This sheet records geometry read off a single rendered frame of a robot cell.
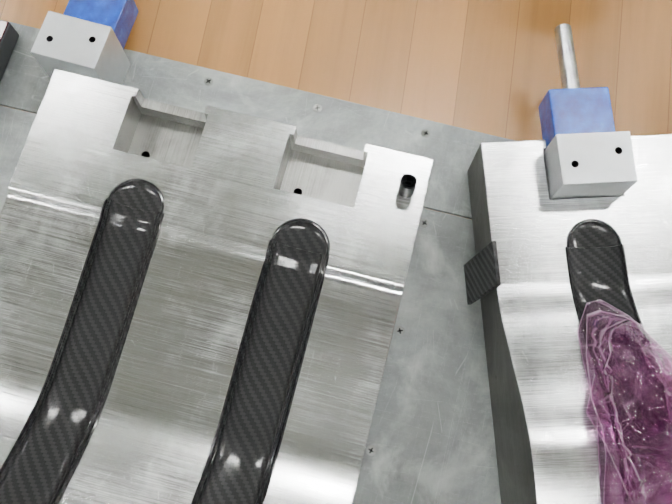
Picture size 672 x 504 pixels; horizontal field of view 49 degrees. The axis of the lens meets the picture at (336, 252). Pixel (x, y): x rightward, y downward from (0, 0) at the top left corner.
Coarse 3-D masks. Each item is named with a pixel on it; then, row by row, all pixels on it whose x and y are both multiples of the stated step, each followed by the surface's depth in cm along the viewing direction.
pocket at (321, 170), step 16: (288, 144) 49; (304, 144) 50; (320, 144) 50; (336, 144) 50; (288, 160) 51; (304, 160) 51; (320, 160) 51; (336, 160) 51; (352, 160) 50; (288, 176) 50; (304, 176) 50; (320, 176) 50; (336, 176) 50; (352, 176) 50; (304, 192) 50; (320, 192) 50; (336, 192) 50; (352, 192) 50
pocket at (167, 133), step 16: (128, 112) 49; (144, 112) 51; (160, 112) 50; (176, 112) 50; (192, 112) 50; (128, 128) 50; (144, 128) 51; (160, 128) 51; (176, 128) 51; (192, 128) 51; (128, 144) 50; (144, 144) 51; (160, 144) 51; (176, 144) 51; (192, 144) 51; (160, 160) 51; (176, 160) 51; (192, 160) 51
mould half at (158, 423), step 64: (64, 128) 48; (256, 128) 48; (64, 192) 47; (192, 192) 47; (256, 192) 47; (384, 192) 47; (0, 256) 46; (64, 256) 46; (192, 256) 46; (256, 256) 46; (384, 256) 46; (0, 320) 46; (64, 320) 46; (192, 320) 45; (320, 320) 45; (384, 320) 45; (0, 384) 44; (128, 384) 45; (192, 384) 45; (320, 384) 45; (0, 448) 42; (128, 448) 43; (192, 448) 43; (320, 448) 44
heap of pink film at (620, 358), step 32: (608, 320) 47; (608, 352) 45; (640, 352) 44; (608, 384) 43; (640, 384) 42; (608, 416) 42; (640, 416) 42; (608, 448) 41; (640, 448) 41; (608, 480) 41; (640, 480) 39
